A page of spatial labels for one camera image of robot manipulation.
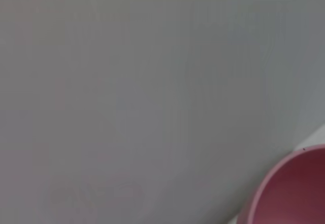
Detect pink plastic bowl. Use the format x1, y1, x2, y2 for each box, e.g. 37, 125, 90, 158
243, 144, 325, 224

